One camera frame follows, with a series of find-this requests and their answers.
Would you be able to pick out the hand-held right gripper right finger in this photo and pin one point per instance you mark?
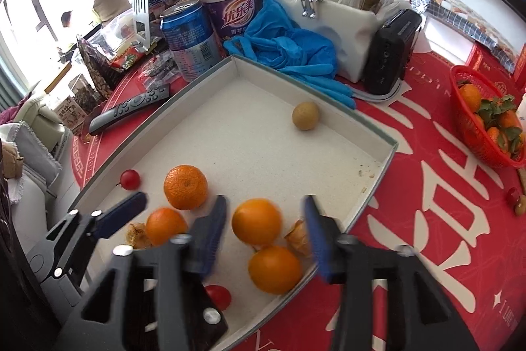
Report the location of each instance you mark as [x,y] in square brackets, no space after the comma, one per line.
[318,246]

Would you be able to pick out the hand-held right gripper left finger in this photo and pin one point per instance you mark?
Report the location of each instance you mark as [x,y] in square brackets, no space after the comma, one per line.
[209,238]

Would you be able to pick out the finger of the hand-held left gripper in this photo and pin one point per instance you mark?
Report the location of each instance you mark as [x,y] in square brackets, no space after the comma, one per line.
[213,324]
[123,213]

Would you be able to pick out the red cherry tomato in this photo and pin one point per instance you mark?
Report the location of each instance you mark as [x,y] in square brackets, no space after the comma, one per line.
[130,179]
[513,195]
[217,296]

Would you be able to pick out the small smooth orange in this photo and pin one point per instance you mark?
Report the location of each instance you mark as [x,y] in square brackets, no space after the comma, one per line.
[164,225]
[275,269]

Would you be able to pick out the large smooth orange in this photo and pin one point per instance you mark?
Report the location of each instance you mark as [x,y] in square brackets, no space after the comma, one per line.
[257,221]

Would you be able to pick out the dimpled mandarin orange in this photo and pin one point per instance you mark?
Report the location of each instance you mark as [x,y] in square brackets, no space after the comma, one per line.
[185,187]

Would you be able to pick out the grey-rimmed white cardboard box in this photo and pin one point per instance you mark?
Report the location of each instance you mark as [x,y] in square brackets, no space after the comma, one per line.
[254,153]

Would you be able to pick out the round tan fruit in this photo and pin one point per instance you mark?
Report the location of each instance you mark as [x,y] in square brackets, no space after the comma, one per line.
[521,209]
[305,115]

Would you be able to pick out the red plastic basket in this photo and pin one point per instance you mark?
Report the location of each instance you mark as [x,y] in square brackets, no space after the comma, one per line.
[476,141]

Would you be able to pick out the dark remote control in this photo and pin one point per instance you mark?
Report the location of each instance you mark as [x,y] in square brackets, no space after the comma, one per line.
[123,112]

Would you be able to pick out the grey sofa cushion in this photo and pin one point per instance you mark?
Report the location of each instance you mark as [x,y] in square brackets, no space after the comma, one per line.
[33,153]

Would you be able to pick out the brown printed snack box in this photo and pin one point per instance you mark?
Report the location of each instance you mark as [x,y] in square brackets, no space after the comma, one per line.
[74,108]

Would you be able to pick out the clear bag of nuts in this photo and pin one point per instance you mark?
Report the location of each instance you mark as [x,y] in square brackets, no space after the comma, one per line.
[96,69]

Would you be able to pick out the pile of wrapped candies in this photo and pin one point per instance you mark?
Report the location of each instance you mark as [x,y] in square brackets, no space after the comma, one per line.
[158,69]

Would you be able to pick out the red snack packet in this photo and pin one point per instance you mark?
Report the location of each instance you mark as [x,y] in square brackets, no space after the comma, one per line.
[127,59]

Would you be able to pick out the clear plastic container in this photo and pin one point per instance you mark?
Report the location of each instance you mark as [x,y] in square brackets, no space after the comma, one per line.
[115,30]

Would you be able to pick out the blue drink can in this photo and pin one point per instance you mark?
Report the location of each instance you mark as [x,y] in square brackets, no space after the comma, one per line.
[191,42]

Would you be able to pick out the white slotted spatula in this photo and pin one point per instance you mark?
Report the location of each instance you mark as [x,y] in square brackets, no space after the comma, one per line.
[141,14]

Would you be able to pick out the black radio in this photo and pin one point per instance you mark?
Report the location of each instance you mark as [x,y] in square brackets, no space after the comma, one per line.
[388,55]

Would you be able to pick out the leafy mandarin orange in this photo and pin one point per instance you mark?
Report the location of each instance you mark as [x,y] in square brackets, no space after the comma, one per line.
[469,97]
[493,137]
[509,120]

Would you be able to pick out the white tissue box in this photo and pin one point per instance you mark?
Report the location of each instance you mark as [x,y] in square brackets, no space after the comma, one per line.
[349,34]

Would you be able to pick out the purple cup with yellow lid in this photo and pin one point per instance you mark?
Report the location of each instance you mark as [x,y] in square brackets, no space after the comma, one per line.
[232,11]

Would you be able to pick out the red gift box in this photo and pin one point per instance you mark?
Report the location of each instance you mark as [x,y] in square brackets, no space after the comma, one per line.
[476,57]

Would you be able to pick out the checkered cloth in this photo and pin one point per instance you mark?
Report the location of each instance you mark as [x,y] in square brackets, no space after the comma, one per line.
[464,22]

